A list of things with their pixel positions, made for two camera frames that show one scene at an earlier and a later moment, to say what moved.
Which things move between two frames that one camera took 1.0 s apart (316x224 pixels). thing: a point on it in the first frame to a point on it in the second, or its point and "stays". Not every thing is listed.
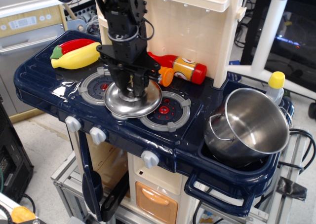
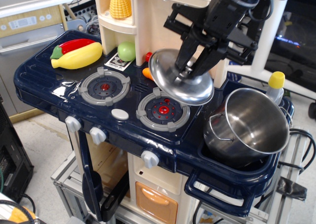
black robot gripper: x=127 y=50 to x=217 y=22
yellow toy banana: x=83 y=57 stays
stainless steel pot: x=248 y=125 stays
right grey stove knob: x=150 y=158 stays
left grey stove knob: x=73 y=124 stays
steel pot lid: x=124 y=104 to x=178 y=84
